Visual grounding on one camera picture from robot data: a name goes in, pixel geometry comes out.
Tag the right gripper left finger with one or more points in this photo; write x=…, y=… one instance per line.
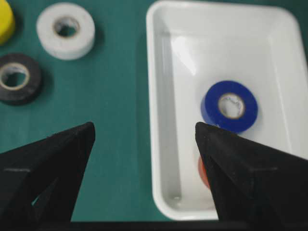
x=40, y=181

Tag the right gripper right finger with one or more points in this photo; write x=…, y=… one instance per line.
x=253, y=183

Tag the red tape roll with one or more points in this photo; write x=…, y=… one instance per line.
x=202, y=172

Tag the blue tape roll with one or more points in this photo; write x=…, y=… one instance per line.
x=238, y=95

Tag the black tape roll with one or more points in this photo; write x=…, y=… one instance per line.
x=20, y=78

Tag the white tape roll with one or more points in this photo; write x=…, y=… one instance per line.
x=53, y=18

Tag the white plastic tray case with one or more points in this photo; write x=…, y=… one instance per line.
x=191, y=45

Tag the yellow tape roll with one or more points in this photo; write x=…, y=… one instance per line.
x=7, y=22

